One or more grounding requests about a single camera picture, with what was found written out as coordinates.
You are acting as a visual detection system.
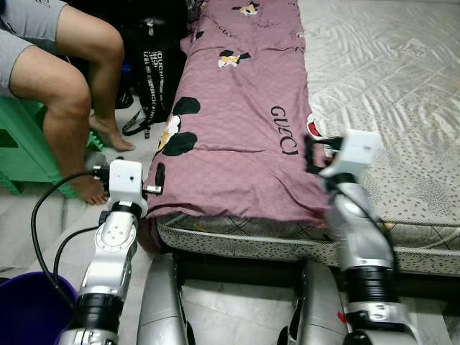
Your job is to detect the grey robot left leg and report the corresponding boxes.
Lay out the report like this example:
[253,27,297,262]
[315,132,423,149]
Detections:
[137,252,195,345]

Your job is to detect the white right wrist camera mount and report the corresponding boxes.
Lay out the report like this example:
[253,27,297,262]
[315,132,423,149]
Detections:
[320,129,382,180]

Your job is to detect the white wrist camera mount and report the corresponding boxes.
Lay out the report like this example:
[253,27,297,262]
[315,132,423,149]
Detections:
[108,160,148,216]
[320,129,382,180]

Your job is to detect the green plastic stool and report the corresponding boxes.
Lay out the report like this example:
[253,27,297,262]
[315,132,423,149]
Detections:
[0,97,80,198]

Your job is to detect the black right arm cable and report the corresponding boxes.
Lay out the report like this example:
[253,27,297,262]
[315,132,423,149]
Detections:
[316,180,400,274]

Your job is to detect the grey robot right leg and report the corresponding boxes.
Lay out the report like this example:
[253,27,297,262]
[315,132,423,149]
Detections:
[277,260,349,345]

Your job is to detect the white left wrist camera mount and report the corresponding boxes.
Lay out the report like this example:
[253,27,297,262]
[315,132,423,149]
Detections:
[108,160,148,216]

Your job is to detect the person's grey shorts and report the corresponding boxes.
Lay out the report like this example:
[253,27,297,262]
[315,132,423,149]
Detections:
[0,0,69,98]

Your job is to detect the grey quilted mattress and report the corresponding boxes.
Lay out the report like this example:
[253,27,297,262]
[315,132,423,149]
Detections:
[155,0,460,277]

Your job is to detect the grey robot leg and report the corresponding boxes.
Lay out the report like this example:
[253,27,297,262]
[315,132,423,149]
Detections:
[137,252,195,345]
[277,260,349,345]

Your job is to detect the pink cartoon print blanket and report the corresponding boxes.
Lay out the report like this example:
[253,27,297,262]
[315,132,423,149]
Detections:
[140,0,339,252]

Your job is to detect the black bag with white print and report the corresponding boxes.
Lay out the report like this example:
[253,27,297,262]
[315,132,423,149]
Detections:
[119,16,189,137]

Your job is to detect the short black left arm cable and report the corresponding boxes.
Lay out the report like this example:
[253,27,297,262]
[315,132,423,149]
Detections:
[54,224,105,303]

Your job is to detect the purple plastic waste bin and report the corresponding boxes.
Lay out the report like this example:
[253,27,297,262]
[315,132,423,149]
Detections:
[0,272,78,345]

